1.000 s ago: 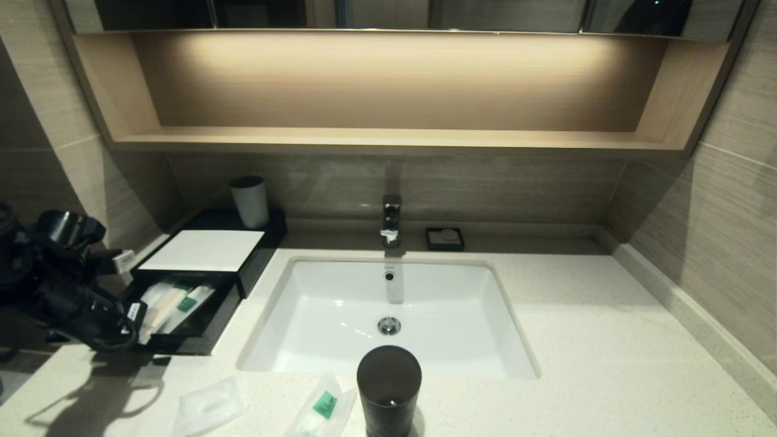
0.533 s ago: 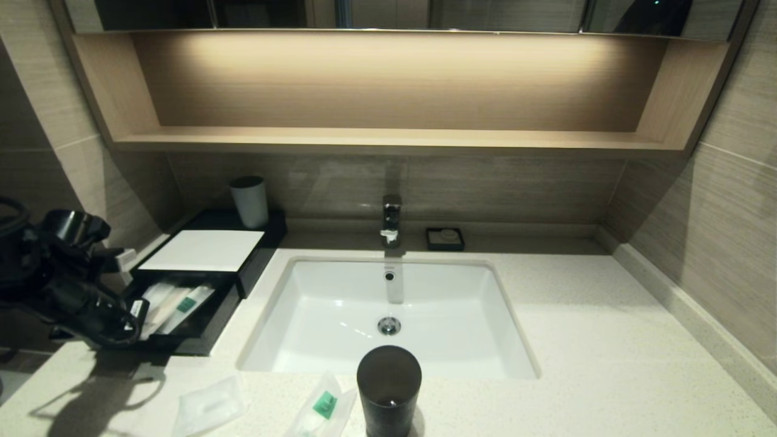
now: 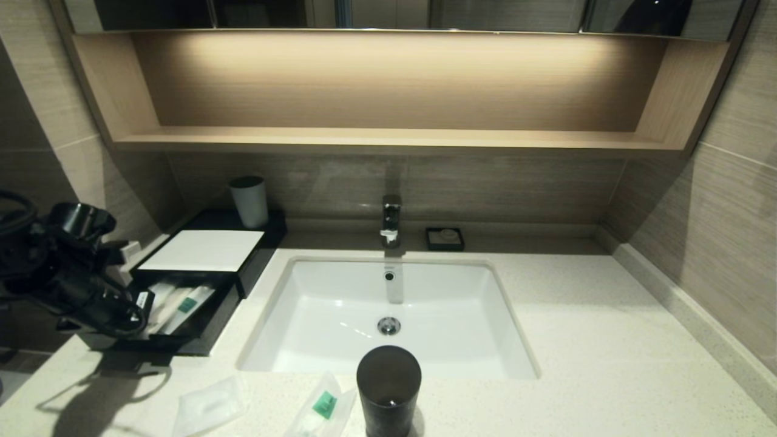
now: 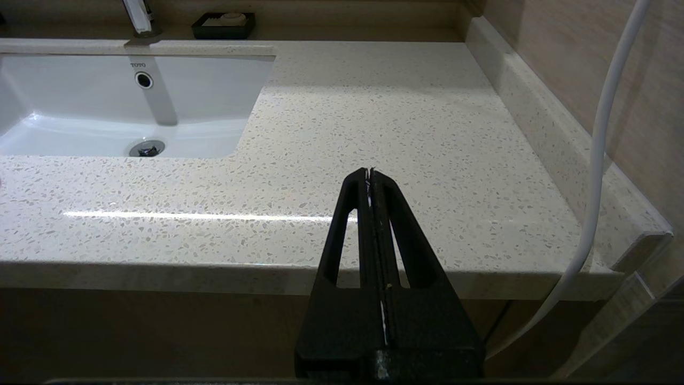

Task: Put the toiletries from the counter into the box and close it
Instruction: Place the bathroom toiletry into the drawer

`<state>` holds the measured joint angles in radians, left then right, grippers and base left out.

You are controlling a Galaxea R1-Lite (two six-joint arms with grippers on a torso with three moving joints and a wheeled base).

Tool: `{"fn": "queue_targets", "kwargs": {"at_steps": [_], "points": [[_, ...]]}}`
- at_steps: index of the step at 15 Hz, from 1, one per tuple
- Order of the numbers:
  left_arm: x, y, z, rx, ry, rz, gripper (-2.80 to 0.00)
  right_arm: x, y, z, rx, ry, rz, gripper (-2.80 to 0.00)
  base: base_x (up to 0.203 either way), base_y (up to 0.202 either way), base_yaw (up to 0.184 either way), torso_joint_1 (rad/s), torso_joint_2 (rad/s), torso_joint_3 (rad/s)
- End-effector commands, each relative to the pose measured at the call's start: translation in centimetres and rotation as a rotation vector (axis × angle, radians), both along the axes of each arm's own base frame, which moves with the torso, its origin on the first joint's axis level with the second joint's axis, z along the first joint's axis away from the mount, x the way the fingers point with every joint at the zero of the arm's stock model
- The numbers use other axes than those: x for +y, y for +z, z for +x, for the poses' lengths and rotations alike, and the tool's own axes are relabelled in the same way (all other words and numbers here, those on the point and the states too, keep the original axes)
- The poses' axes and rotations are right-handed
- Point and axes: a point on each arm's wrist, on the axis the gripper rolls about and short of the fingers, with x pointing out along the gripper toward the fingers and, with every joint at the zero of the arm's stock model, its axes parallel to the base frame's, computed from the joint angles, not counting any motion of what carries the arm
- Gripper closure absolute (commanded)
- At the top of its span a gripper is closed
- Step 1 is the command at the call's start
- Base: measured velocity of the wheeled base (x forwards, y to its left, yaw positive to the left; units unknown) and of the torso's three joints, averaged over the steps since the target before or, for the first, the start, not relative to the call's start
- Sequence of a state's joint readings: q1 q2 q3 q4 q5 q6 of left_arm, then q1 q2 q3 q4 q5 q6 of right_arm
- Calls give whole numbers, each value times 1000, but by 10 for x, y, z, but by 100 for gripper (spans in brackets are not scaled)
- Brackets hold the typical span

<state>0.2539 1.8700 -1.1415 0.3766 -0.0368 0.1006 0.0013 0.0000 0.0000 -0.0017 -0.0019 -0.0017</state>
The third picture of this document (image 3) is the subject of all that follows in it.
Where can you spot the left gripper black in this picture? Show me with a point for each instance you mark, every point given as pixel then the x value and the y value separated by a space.
pixel 112 306

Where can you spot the long comb packet green label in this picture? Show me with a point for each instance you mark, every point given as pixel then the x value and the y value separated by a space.
pixel 176 300

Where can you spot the black box drawer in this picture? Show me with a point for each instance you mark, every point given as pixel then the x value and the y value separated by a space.
pixel 206 337

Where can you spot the clear square plastic packet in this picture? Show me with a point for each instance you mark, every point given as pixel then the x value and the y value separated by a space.
pixel 209 405

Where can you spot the slim white packet green label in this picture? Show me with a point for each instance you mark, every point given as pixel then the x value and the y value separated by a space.
pixel 197 298

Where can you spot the pale grey tumbler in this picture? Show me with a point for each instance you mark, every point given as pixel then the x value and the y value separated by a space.
pixel 250 202

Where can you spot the chrome sink drain plug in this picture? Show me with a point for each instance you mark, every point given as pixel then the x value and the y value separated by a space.
pixel 389 326

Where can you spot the black tumbler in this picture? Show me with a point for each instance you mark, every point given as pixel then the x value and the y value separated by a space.
pixel 388 383

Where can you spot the chrome basin faucet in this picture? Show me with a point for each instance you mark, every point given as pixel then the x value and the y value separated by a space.
pixel 391 217

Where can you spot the black soap dish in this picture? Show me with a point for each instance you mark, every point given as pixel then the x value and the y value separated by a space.
pixel 432 242

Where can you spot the white ceramic sink basin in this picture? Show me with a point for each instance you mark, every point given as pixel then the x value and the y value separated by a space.
pixel 449 315

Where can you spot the round beige soap bar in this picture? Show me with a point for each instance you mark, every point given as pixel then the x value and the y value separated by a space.
pixel 449 233

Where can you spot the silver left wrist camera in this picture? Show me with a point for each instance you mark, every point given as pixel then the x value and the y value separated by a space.
pixel 128 249

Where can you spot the light wooden wall shelf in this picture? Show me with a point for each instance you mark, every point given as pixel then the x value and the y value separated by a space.
pixel 388 139

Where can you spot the mirrored wall cabinet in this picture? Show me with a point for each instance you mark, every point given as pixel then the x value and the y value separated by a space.
pixel 510 13

